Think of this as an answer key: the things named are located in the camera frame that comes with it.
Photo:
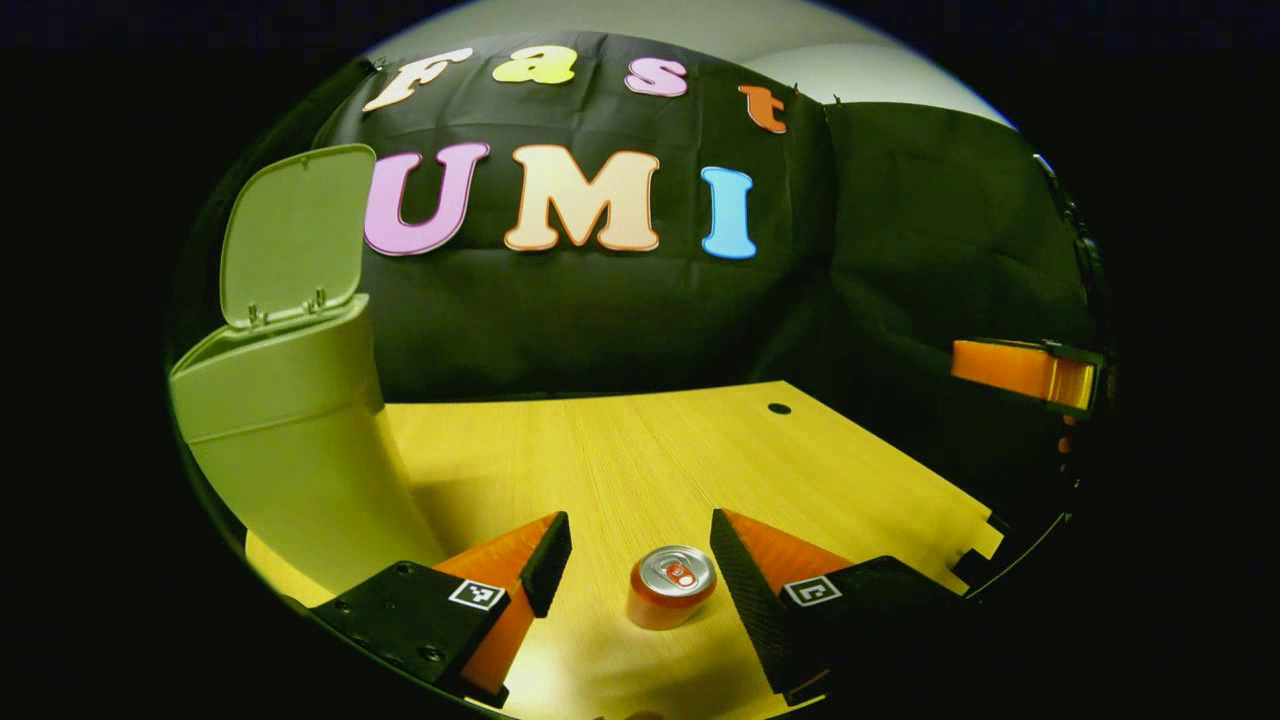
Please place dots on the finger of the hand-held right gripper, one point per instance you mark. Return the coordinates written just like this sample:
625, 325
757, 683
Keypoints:
1010, 370

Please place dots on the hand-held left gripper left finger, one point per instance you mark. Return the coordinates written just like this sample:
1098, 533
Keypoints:
550, 565

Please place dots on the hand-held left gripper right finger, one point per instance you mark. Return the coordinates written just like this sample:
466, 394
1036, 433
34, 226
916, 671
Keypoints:
745, 590

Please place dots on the red pop can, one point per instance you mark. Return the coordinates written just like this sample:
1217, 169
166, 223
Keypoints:
670, 600

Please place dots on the cream desktop garbage bin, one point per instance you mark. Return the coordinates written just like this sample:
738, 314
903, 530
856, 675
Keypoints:
290, 440

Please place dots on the wooden desktop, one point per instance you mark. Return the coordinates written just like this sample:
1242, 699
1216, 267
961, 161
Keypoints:
650, 460

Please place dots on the black backdrop cloth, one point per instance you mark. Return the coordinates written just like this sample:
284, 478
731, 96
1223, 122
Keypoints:
620, 320

